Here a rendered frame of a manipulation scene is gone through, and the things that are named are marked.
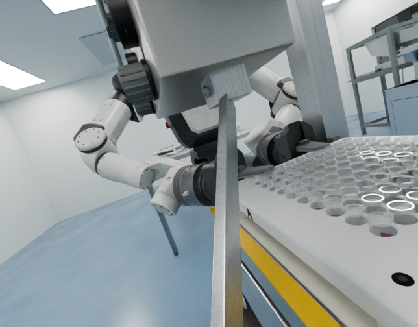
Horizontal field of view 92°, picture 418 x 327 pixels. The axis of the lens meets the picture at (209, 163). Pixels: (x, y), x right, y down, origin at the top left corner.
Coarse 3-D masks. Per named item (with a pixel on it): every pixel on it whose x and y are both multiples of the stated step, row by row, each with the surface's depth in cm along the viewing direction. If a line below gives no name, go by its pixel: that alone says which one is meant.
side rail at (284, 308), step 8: (248, 256) 21; (248, 264) 23; (256, 272) 20; (264, 280) 19; (264, 288) 20; (272, 288) 17; (272, 296) 18; (280, 296) 16; (280, 304) 17; (288, 312) 15; (288, 320) 16; (296, 320) 14
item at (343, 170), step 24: (360, 144) 27; (384, 144) 24; (408, 144) 22; (288, 168) 27; (312, 168) 24; (336, 168) 22; (360, 168) 20; (384, 168) 18; (408, 168) 18; (312, 192) 20; (336, 192) 17; (360, 192) 17; (384, 192) 15; (408, 192) 15
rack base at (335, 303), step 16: (240, 224) 28; (256, 224) 27; (256, 240) 24; (272, 240) 23; (272, 256) 21; (288, 256) 19; (288, 272) 18; (304, 272) 17; (304, 288) 16; (320, 288) 15; (336, 288) 15; (320, 304) 15; (336, 304) 14; (352, 304) 14; (336, 320) 13; (352, 320) 13; (368, 320) 12
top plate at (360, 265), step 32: (256, 192) 25; (288, 224) 16; (320, 224) 15; (416, 224) 12; (320, 256) 13; (352, 256) 12; (384, 256) 11; (416, 256) 10; (352, 288) 11; (384, 288) 9; (416, 288) 9; (384, 320) 9; (416, 320) 8
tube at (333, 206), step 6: (330, 198) 16; (336, 198) 16; (324, 204) 16; (330, 204) 15; (336, 204) 15; (342, 204) 16; (330, 210) 16; (336, 210) 15; (342, 210) 16; (336, 216) 16
